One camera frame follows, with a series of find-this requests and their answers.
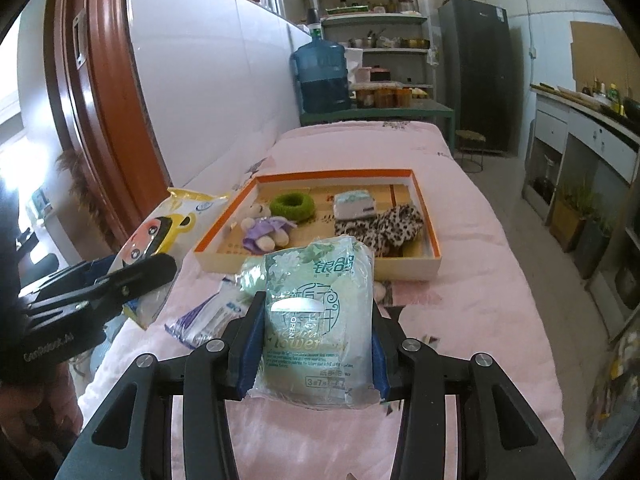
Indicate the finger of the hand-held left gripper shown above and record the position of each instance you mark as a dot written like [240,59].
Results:
[150,267]
[102,269]

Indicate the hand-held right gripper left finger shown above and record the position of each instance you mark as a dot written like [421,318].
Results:
[245,355]

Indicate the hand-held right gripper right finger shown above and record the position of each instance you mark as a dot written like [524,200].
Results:
[381,375]

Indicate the yellow cartoon packet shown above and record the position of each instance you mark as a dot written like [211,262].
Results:
[165,230]

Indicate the purple and white packet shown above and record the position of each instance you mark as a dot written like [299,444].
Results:
[205,322]

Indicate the pale green tissue pack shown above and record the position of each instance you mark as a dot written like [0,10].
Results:
[310,310]

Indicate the cream plush toy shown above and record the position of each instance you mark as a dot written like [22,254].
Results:
[382,292]

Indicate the plush bear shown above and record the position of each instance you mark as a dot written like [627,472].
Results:
[265,227]

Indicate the green fuzzy scrunchie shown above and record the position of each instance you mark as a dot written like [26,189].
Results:
[280,207]

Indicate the leopard print cloth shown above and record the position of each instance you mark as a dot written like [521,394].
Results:
[395,225]

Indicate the orange-rimmed cardboard box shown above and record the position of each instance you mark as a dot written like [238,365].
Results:
[322,205]

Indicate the small teal tissue packet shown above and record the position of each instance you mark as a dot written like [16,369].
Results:
[355,205]

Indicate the person's left hand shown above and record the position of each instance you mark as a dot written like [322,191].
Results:
[30,410]

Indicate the dried plant bundle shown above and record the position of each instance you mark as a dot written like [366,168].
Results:
[85,185]

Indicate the brown wooden door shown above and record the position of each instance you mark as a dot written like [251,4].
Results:
[115,110]

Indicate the metal door lock plate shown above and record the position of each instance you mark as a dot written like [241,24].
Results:
[80,60]

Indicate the yellow planter with grass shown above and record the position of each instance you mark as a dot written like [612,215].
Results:
[567,225]

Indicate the dark planter with grass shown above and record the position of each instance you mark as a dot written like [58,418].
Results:
[595,255]

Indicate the blue water jug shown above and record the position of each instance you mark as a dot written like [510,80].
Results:
[320,80]

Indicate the round wicker stool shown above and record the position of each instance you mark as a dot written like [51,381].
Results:
[470,136]

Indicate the row of orange preserve jars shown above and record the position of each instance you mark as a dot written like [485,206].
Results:
[382,97]

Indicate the dark refrigerator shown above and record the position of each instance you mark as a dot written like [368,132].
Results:
[475,75]

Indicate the grey kitchen counter cabinet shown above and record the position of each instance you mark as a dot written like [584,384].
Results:
[600,135]

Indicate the brass bowl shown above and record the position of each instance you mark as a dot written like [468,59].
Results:
[415,43]

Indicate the white metal shelf rack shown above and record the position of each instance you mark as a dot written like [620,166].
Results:
[422,20]

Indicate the row of condiment bottles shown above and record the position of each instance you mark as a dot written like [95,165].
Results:
[612,95]

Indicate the cardboard wall sheets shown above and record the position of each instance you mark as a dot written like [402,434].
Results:
[600,55]

